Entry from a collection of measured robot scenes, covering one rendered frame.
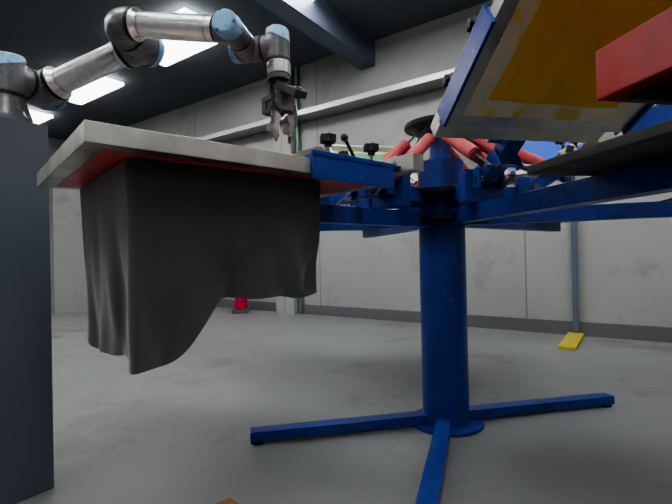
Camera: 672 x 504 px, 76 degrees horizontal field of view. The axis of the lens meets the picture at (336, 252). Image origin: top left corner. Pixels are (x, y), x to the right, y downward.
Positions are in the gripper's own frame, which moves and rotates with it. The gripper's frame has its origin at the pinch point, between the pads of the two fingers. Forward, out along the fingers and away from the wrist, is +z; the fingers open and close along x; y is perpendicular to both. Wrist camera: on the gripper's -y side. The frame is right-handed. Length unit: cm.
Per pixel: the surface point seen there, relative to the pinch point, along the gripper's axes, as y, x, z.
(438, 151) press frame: -2, -80, -7
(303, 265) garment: -20.6, 9.3, 39.8
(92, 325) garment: 16, 51, 54
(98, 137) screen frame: -29, 59, 16
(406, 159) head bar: -31.8, -20.6, 10.0
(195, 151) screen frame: -29, 42, 16
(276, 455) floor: 27, -11, 112
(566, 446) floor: -45, -96, 113
